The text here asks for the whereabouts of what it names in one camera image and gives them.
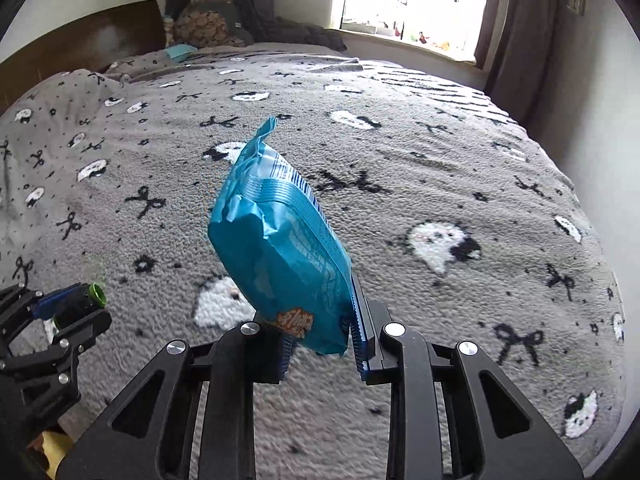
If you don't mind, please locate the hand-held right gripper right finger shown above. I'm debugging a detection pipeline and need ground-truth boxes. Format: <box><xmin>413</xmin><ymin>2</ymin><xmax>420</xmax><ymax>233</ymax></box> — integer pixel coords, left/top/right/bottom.
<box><xmin>349</xmin><ymin>275</ymin><xmax>586</xmax><ymax>480</ymax></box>

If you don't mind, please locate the black tube with green cap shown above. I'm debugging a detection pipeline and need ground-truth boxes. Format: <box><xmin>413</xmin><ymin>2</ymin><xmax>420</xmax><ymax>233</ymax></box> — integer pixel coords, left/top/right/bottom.
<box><xmin>50</xmin><ymin>282</ymin><xmax>108</xmax><ymax>332</ymax></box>

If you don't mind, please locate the white storage box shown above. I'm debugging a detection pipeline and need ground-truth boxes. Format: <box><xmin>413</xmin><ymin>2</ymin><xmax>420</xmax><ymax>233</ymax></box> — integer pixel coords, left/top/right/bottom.
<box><xmin>274</xmin><ymin>0</ymin><xmax>347</xmax><ymax>30</ymax></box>

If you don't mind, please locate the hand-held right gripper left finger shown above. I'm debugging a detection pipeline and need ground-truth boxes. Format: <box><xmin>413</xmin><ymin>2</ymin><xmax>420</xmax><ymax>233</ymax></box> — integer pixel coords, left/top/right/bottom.
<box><xmin>55</xmin><ymin>321</ymin><xmax>297</xmax><ymax>480</ymax></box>

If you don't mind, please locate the grey printed blanket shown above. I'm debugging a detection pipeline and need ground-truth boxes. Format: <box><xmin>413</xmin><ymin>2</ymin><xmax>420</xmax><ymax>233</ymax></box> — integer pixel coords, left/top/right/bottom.
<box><xmin>0</xmin><ymin>42</ymin><xmax>631</xmax><ymax>480</ymax></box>

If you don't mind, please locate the blue snack packet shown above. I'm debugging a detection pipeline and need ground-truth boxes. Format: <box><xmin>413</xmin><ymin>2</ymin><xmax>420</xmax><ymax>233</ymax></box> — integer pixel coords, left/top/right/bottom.
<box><xmin>207</xmin><ymin>116</ymin><xmax>354</xmax><ymax>359</ymax></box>

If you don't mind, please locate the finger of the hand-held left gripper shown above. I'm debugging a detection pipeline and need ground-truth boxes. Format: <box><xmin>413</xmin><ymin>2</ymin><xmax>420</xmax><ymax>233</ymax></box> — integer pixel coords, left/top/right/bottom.
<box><xmin>0</xmin><ymin>282</ymin><xmax>85</xmax><ymax>342</ymax></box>
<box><xmin>2</xmin><ymin>309</ymin><xmax>114</xmax><ymax>422</ymax></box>

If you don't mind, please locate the brown window curtain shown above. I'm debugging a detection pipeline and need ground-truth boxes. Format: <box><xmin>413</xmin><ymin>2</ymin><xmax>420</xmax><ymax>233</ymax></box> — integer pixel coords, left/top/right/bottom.
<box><xmin>472</xmin><ymin>0</ymin><xmax>542</xmax><ymax>69</ymax></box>

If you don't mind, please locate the dark wooden headboard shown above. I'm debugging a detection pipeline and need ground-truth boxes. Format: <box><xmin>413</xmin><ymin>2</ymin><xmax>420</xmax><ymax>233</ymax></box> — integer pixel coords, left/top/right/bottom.
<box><xmin>0</xmin><ymin>0</ymin><xmax>169</xmax><ymax>111</ymax></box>

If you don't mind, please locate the brown patterned pillow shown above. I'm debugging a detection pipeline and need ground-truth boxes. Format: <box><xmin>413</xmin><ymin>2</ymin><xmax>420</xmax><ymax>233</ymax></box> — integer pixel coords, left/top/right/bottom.
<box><xmin>172</xmin><ymin>0</ymin><xmax>252</xmax><ymax>49</ymax></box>

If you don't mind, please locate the dark grey knitted throw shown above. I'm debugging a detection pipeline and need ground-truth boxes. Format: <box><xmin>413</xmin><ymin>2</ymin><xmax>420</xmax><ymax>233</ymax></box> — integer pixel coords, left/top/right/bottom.
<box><xmin>250</xmin><ymin>15</ymin><xmax>349</xmax><ymax>52</ymax></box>

